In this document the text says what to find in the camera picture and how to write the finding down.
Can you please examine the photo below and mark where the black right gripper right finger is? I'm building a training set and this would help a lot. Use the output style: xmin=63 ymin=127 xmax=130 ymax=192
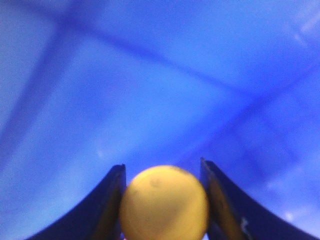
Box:
xmin=200 ymin=158 xmax=315 ymax=240

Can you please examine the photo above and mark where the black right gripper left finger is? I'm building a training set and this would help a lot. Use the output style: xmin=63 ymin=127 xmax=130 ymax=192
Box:
xmin=29 ymin=164 xmax=126 ymax=240

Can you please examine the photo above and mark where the yellow round push button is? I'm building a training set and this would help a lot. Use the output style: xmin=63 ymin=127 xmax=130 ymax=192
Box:
xmin=119 ymin=165 xmax=210 ymax=240

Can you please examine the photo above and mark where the blue plastic crate right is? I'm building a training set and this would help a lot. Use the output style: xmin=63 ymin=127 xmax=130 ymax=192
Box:
xmin=0 ymin=0 xmax=320 ymax=240

